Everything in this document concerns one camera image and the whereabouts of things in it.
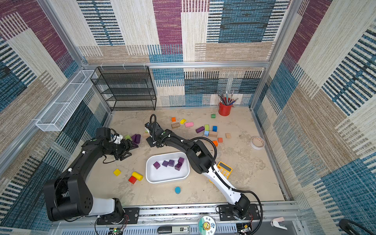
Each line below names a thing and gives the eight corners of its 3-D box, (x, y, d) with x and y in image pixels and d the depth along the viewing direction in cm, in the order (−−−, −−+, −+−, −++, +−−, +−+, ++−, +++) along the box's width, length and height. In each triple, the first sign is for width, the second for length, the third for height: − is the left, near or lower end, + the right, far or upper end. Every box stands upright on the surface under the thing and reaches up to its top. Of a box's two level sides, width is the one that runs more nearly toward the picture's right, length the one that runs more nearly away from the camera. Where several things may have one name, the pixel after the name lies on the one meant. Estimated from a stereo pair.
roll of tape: (252, 150, 99) (253, 148, 97) (248, 137, 105) (249, 135, 103) (265, 150, 99) (267, 148, 97) (261, 137, 105) (262, 135, 103)
